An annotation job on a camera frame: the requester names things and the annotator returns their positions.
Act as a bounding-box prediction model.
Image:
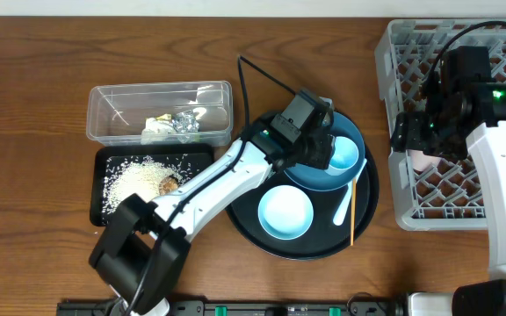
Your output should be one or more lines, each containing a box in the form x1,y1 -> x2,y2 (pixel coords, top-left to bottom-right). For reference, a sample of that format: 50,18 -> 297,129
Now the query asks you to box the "light blue spoon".
333,182 -> 353,226

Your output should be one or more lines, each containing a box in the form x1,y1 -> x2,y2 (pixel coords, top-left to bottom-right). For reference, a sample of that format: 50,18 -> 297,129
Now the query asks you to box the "pink cup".
408,150 -> 441,172

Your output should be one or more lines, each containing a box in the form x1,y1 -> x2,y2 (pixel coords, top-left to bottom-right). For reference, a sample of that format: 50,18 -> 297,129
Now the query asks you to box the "pile of white rice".
102,154 -> 193,215

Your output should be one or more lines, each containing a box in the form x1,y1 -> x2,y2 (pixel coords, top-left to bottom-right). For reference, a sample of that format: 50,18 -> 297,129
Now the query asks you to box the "clear plastic bin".
86,81 -> 234,147

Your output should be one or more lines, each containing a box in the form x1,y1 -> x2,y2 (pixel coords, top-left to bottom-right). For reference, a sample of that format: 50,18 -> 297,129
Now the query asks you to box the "black rectangular tray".
90,144 -> 213,226

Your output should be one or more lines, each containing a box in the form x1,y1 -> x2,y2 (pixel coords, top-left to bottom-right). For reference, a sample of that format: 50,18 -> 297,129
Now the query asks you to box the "dark blue plate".
285,112 -> 365,191

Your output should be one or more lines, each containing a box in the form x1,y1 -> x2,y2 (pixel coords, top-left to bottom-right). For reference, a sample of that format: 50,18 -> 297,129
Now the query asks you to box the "brown food scrap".
158,176 -> 179,196

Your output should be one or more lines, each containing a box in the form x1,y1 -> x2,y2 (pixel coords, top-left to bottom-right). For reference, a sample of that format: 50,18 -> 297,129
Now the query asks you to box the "white paper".
141,117 -> 176,145

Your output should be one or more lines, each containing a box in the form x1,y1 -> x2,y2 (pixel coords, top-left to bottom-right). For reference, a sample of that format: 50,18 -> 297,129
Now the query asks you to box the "foil wrapper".
172,110 -> 199,133

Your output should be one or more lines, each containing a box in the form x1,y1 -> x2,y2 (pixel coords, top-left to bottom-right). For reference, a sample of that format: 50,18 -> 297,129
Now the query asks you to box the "round black tray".
227,144 -> 380,260

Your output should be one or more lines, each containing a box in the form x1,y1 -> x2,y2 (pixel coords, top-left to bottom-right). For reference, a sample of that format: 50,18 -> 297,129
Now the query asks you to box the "yellow green snack wrapper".
156,114 -> 172,121

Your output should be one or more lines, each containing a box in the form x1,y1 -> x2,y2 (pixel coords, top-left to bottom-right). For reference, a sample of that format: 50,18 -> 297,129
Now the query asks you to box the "grey dishwasher rack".
374,18 -> 506,231

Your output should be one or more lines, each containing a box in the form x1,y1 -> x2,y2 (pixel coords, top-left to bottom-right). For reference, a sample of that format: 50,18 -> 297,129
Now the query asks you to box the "wooden chopstick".
350,177 -> 357,246

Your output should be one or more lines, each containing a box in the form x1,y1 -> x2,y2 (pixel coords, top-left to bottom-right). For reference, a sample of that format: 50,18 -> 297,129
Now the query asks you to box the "light blue cup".
325,136 -> 359,176

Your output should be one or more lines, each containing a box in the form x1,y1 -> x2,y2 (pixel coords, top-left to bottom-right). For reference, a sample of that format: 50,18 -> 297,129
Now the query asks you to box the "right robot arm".
391,83 -> 506,315

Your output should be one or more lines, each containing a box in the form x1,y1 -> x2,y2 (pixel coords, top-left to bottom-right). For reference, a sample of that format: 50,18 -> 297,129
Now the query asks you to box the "light blue bowl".
257,185 -> 314,241

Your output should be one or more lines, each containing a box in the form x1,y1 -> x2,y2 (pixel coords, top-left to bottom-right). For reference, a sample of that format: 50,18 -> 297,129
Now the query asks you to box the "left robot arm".
89,112 -> 334,315

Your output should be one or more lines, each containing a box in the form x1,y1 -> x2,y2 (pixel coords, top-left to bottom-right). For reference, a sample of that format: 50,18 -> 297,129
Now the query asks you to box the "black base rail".
55,298 -> 409,316

